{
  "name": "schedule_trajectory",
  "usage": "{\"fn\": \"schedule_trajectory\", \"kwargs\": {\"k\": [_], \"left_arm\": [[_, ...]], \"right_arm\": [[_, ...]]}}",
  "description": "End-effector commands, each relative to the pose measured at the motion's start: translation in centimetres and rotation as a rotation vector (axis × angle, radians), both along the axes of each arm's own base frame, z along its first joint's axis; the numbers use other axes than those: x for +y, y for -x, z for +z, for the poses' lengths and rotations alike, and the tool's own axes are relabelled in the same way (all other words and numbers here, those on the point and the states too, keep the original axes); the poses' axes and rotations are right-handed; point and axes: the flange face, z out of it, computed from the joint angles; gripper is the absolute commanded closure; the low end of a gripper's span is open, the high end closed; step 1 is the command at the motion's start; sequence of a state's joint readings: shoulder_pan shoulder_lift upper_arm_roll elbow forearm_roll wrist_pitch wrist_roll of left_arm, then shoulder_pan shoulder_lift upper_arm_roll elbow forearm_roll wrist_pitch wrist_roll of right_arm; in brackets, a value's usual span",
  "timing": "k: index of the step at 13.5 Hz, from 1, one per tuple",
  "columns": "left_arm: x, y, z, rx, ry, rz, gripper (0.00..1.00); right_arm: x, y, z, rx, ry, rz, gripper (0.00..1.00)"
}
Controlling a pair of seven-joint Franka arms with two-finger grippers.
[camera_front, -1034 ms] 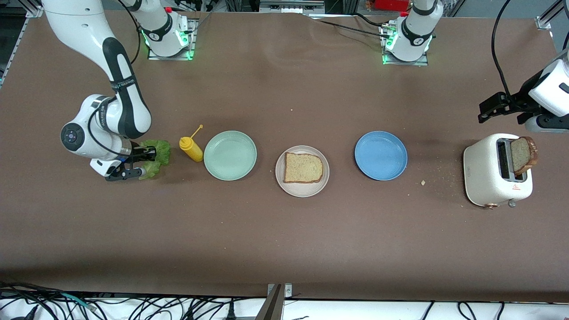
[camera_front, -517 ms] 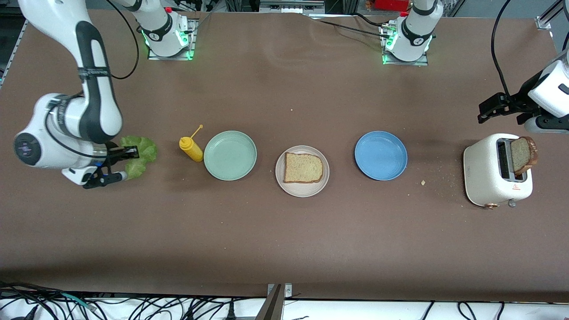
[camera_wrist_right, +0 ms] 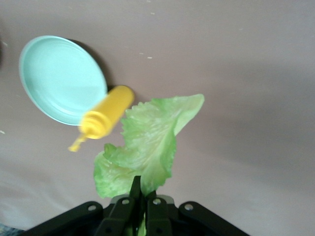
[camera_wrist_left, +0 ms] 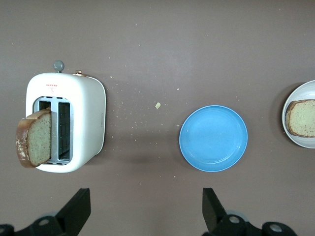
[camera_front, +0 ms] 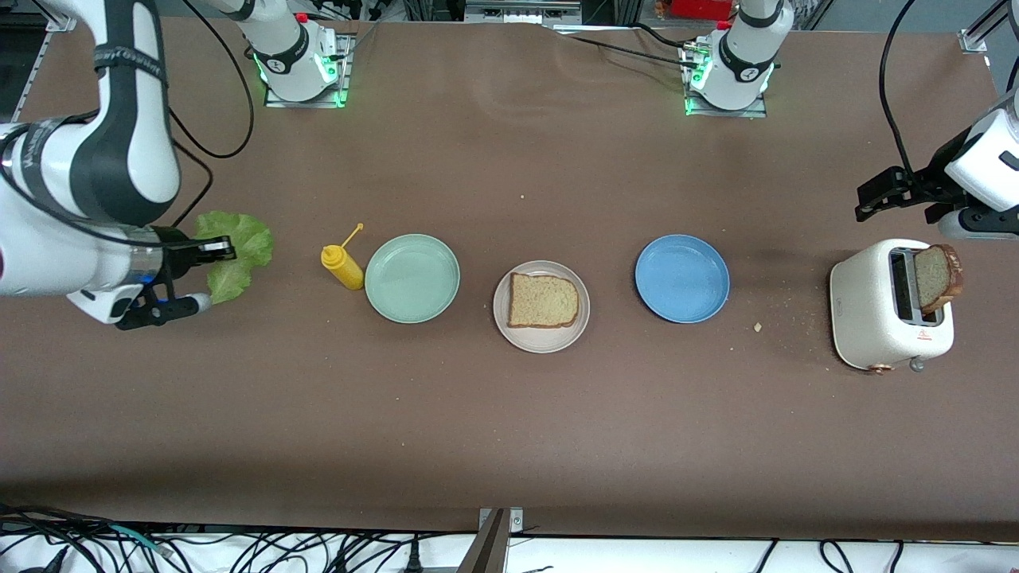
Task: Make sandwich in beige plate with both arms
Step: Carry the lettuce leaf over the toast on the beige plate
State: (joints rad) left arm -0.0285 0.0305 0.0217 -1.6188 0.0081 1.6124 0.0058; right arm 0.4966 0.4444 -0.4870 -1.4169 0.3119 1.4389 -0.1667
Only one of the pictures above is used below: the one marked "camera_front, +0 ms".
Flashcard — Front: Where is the grey metal beam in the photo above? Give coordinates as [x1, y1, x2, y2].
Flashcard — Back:
[458, 509, 510, 573]

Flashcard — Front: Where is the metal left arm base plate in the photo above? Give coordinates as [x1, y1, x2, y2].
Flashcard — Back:
[683, 44, 769, 119]

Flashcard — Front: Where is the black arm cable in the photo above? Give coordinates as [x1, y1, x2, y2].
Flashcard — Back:
[163, 0, 256, 236]
[878, 0, 924, 184]

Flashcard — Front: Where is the green lettuce leaf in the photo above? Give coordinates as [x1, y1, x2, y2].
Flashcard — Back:
[193, 211, 274, 305]

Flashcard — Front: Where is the yellow mustard squeeze bottle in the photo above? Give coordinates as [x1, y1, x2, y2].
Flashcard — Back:
[321, 224, 365, 290]

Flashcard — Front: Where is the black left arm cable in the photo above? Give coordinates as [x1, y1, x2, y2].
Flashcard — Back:
[878, 0, 924, 184]

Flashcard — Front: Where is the black cable on table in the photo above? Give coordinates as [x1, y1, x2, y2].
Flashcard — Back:
[557, 22, 695, 69]

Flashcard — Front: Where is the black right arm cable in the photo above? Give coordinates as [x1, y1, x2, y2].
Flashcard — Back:
[163, 0, 256, 236]

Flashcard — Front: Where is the teal cable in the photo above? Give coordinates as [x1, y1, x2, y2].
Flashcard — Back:
[107, 524, 172, 555]

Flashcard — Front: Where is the aluminium frame profile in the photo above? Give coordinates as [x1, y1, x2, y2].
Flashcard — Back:
[16, 8, 80, 120]
[959, 0, 1019, 55]

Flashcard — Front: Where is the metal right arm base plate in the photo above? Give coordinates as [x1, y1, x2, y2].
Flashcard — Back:
[264, 32, 352, 109]

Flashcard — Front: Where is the small metal bracket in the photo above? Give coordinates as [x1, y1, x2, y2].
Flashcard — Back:
[478, 507, 525, 534]

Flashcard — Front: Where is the red box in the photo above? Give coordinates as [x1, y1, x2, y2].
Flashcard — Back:
[669, 0, 737, 21]

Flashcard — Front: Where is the blue plate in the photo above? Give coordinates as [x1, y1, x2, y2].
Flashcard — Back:
[634, 234, 731, 324]

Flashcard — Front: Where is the beige plate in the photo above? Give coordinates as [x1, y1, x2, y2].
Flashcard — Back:
[493, 260, 591, 354]

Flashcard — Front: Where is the mint green plate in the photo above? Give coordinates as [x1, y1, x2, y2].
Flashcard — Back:
[365, 233, 462, 325]

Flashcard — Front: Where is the white toaster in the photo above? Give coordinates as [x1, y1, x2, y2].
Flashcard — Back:
[830, 239, 955, 374]

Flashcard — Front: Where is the brown bread slice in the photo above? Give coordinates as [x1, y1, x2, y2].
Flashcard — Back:
[508, 272, 580, 329]
[913, 244, 964, 314]

